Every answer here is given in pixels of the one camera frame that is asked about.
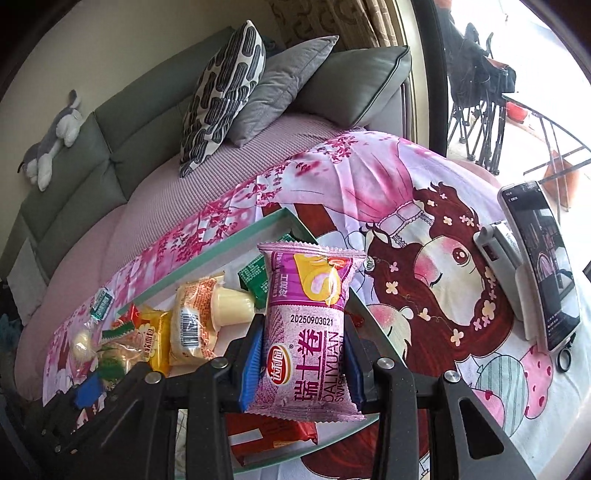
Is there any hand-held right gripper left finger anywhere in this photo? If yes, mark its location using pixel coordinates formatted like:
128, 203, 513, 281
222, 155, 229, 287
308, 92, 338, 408
90, 318, 265, 480

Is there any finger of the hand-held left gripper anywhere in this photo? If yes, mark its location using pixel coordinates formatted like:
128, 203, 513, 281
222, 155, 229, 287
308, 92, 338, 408
73, 373, 105, 410
104, 364, 148, 407

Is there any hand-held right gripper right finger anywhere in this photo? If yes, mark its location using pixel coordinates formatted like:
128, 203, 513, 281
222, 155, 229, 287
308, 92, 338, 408
343, 288, 536, 480

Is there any white green snack packet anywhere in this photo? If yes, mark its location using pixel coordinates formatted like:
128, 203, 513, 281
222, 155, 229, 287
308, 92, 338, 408
95, 325, 153, 393

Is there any yellow snack packet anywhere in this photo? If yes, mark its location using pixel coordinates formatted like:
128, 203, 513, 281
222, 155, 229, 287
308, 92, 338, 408
139, 307, 172, 376

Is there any pink snack packet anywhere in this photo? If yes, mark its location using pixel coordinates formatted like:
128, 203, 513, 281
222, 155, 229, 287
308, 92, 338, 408
244, 241, 368, 422

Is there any large red foil snack packet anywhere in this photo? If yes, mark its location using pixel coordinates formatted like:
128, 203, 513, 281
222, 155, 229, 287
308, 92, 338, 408
226, 413, 319, 467

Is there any jelly cup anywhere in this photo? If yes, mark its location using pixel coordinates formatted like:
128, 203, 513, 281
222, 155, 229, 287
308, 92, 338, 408
210, 285, 257, 329

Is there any teal shallow box tray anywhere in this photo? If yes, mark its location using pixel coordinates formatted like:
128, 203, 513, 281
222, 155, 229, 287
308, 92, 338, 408
92, 208, 409, 474

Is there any round pastry in clear wrapper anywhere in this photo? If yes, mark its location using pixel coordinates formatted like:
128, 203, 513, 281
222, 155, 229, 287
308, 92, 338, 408
71, 325, 100, 374

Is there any small green candy packet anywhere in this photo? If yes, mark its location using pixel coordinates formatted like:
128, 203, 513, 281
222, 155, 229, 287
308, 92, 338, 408
91, 287, 115, 319

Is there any light grey cushion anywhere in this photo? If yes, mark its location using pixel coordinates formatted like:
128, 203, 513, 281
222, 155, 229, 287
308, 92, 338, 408
7, 235, 49, 315

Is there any pink sofa cover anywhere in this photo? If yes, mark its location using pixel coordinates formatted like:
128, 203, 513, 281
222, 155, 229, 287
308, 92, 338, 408
11, 113, 365, 402

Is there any printed pink blanket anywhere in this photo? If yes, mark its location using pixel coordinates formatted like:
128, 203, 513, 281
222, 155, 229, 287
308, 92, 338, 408
41, 129, 591, 480

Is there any smartphone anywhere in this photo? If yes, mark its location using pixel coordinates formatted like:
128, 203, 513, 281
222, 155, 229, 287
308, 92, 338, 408
498, 181, 581, 354

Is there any grey green sofa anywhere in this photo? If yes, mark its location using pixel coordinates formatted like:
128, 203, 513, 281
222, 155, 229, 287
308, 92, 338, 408
0, 25, 414, 324

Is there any grey white plush toy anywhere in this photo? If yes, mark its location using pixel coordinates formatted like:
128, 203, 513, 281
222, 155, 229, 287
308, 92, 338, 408
17, 90, 86, 192

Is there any black white patterned pillow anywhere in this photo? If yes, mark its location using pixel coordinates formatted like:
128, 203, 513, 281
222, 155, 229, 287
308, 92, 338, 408
179, 19, 267, 178

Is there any terracotta flower pot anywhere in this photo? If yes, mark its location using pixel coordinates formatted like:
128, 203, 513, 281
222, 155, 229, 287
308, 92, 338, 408
544, 154, 583, 208

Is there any grey pillow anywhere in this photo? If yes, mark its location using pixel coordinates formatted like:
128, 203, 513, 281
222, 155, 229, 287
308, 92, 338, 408
226, 34, 340, 148

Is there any black folding chair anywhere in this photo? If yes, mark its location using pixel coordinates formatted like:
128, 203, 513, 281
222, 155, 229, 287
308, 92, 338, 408
448, 21, 518, 176

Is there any patterned curtain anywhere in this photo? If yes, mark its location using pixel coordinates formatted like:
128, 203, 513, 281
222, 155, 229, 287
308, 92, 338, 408
268, 0, 419, 54

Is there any dark window frame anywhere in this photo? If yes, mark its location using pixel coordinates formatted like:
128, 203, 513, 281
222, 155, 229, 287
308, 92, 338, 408
409, 0, 451, 155

